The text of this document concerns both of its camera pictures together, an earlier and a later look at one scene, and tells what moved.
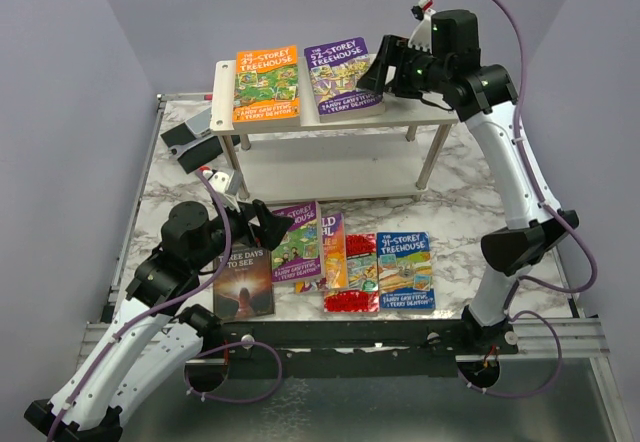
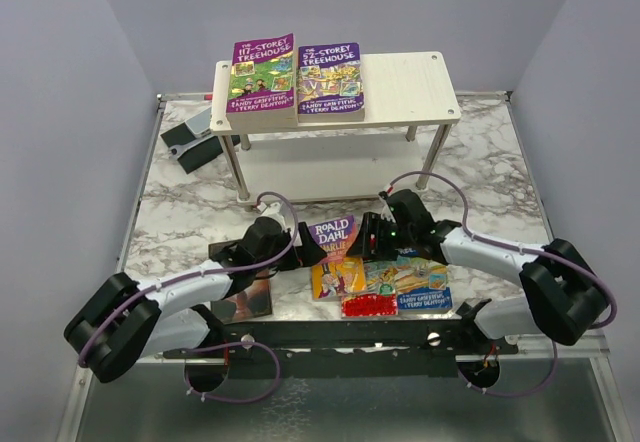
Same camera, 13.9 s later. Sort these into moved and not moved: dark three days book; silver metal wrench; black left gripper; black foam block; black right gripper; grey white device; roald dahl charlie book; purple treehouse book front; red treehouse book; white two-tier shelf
Moved: red treehouse book; black right gripper; roald dahl charlie book; black left gripper; purple treehouse book front
Not moved: silver metal wrench; dark three days book; black foam block; grey white device; white two-tier shelf
